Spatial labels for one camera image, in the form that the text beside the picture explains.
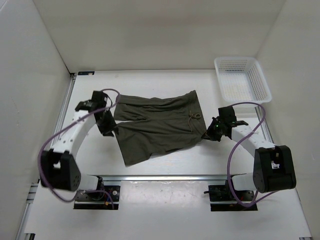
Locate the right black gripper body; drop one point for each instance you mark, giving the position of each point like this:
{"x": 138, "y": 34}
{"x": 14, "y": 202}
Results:
{"x": 214, "y": 131}

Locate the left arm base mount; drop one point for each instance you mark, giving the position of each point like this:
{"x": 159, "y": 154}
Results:
{"x": 108, "y": 197}

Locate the olive green shorts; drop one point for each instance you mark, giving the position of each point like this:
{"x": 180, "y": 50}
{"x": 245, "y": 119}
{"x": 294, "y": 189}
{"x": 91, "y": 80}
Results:
{"x": 156, "y": 126}

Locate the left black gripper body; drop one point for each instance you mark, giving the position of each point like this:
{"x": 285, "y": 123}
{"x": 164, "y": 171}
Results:
{"x": 107, "y": 124}

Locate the white plastic basket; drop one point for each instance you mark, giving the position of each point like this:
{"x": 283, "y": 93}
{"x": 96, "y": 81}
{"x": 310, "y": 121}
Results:
{"x": 241, "y": 79}

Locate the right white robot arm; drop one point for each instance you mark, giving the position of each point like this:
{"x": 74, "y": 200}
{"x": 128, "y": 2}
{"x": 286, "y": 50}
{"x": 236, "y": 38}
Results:
{"x": 273, "y": 168}

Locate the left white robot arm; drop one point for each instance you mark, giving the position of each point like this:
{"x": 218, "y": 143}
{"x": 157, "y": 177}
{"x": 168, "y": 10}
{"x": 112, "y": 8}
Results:
{"x": 57, "y": 166}

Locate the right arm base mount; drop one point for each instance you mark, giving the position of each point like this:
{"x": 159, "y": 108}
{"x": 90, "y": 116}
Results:
{"x": 220, "y": 196}

